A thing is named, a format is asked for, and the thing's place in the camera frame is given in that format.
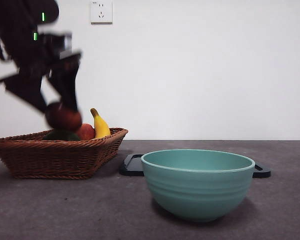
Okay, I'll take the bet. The red yellow apple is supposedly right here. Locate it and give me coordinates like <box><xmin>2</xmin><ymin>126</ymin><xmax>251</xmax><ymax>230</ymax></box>
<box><xmin>76</xmin><ymin>122</ymin><xmax>96</xmax><ymax>141</ymax></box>

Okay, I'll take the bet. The white wall socket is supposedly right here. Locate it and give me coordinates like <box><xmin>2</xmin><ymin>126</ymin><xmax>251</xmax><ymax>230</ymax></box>
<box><xmin>90</xmin><ymin>0</ymin><xmax>114</xmax><ymax>25</ymax></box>

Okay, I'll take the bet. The teal ribbed bowl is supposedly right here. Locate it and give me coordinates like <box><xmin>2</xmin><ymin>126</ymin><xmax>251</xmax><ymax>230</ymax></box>
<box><xmin>140</xmin><ymin>149</ymin><xmax>256</xmax><ymax>223</ymax></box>

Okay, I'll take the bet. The green avocado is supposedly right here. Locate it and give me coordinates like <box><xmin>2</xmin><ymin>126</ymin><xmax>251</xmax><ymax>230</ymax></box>
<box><xmin>41</xmin><ymin>129</ymin><xmax>81</xmax><ymax>142</ymax></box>

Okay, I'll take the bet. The dark purple plum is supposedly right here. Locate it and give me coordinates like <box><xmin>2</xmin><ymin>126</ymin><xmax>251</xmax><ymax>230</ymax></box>
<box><xmin>44</xmin><ymin>101</ymin><xmax>83</xmax><ymax>132</ymax></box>

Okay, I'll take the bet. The brown wicker basket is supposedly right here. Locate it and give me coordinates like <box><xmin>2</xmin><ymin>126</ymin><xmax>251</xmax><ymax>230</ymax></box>
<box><xmin>0</xmin><ymin>127</ymin><xmax>129</xmax><ymax>180</ymax></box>

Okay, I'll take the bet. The yellow banana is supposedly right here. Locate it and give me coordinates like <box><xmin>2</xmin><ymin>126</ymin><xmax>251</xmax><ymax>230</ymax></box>
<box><xmin>90</xmin><ymin>107</ymin><xmax>112</xmax><ymax>139</ymax></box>

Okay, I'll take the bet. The black rectangular tray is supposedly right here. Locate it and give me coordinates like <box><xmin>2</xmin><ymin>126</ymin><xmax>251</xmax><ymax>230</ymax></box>
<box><xmin>118</xmin><ymin>153</ymin><xmax>271</xmax><ymax>179</ymax></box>

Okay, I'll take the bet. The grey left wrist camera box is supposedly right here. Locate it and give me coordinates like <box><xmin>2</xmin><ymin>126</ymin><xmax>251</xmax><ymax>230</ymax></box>
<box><xmin>38</xmin><ymin>31</ymin><xmax>73</xmax><ymax>57</ymax></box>

